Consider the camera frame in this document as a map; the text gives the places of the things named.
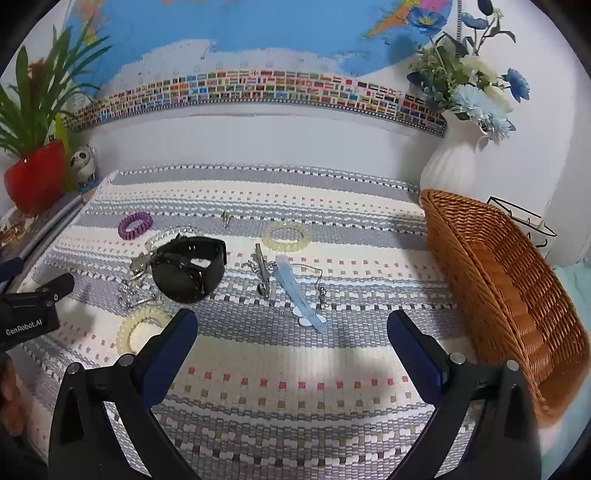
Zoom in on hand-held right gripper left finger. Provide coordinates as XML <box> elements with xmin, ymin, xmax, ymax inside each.
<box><xmin>48</xmin><ymin>308</ymin><xmax>201</xmax><ymax>480</ymax></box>

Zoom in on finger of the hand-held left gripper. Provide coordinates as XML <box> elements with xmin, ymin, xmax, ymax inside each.
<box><xmin>0</xmin><ymin>257</ymin><xmax>25</xmax><ymax>287</ymax></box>
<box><xmin>21</xmin><ymin>272</ymin><xmax>75</xmax><ymax>303</ymax></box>

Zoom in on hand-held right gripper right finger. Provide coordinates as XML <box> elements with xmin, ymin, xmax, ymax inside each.
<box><xmin>387</xmin><ymin>309</ymin><xmax>541</xmax><ymax>480</ymax></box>

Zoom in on pale yellow spiral hair tie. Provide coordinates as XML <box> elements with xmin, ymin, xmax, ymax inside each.
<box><xmin>116</xmin><ymin>305</ymin><xmax>175</xmax><ymax>356</ymax></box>

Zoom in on black wrist watch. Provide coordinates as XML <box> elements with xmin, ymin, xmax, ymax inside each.
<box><xmin>151</xmin><ymin>235</ymin><xmax>228</xmax><ymax>304</ymax></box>

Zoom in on silver charm bracelet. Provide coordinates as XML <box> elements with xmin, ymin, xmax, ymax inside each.
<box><xmin>117</xmin><ymin>251</ymin><xmax>162</xmax><ymax>308</ymax></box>

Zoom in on purple spiral hair tie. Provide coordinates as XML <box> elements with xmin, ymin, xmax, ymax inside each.
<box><xmin>117</xmin><ymin>212</ymin><xmax>155</xmax><ymax>241</ymax></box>

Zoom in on brown wicker basket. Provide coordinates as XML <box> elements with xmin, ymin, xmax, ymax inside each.
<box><xmin>419</xmin><ymin>188</ymin><xmax>578</xmax><ymax>428</ymax></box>

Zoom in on silver chain necklace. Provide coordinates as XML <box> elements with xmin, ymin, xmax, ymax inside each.
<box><xmin>240</xmin><ymin>258</ymin><xmax>329</xmax><ymax>319</ymax></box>

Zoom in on clear bead bracelet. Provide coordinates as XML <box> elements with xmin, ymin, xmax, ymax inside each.
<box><xmin>144</xmin><ymin>225</ymin><xmax>201</xmax><ymax>252</ymax></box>

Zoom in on silver tie clip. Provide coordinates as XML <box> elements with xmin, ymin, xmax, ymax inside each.
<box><xmin>253</xmin><ymin>243</ymin><xmax>274</xmax><ymax>296</ymax></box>

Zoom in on light blue hair clip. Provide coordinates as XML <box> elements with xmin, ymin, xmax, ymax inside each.
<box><xmin>275</xmin><ymin>255</ymin><xmax>329</xmax><ymax>334</ymax></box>

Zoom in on green plant in red pot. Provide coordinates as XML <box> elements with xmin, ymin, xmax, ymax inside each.
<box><xmin>0</xmin><ymin>21</ymin><xmax>114</xmax><ymax>217</ymax></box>

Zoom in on striped woven table mat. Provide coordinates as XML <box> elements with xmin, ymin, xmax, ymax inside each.
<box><xmin>9</xmin><ymin>165</ymin><xmax>490</xmax><ymax>480</ymax></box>

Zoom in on white paper shopping bag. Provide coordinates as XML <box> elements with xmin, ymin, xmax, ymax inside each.
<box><xmin>487</xmin><ymin>196</ymin><xmax>558</xmax><ymax>260</ymax></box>

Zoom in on teal blanket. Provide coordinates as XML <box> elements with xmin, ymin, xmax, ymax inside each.
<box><xmin>551</xmin><ymin>265</ymin><xmax>591</xmax><ymax>333</ymax></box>

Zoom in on white ribbed vase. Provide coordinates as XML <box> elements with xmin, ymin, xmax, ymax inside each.
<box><xmin>419</xmin><ymin>108</ymin><xmax>490</xmax><ymax>195</ymax></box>

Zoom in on blue and white artificial flowers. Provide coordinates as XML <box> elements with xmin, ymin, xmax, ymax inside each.
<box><xmin>406</xmin><ymin>0</ymin><xmax>532</xmax><ymax>141</ymax></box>

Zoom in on world map wall poster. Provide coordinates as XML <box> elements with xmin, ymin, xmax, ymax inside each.
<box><xmin>60</xmin><ymin>0</ymin><xmax>462</xmax><ymax>139</ymax></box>

